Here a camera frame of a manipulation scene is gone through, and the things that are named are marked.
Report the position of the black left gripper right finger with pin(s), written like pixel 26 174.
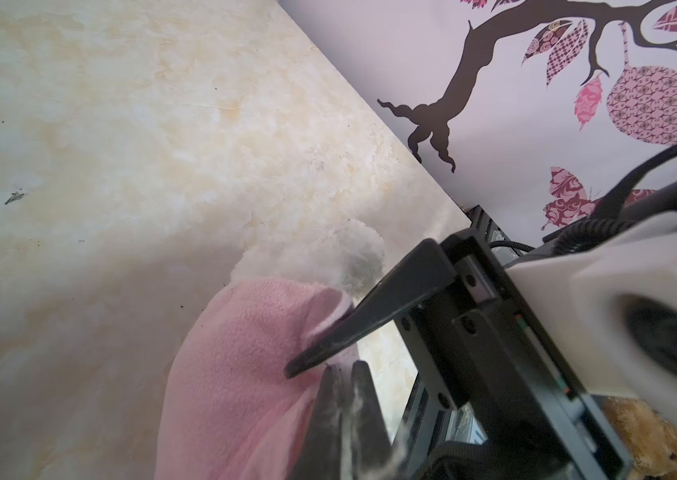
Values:
pixel 369 447

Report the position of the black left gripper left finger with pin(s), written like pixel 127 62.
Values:
pixel 320 455

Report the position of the brown teddy bear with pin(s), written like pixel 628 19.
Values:
pixel 650 439

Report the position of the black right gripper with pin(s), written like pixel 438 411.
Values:
pixel 473 340

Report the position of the white teddy bear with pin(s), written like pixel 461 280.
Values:
pixel 349 256

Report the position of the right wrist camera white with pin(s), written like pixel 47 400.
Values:
pixel 612 311

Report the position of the pink teddy hoodie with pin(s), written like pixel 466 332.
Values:
pixel 229 411

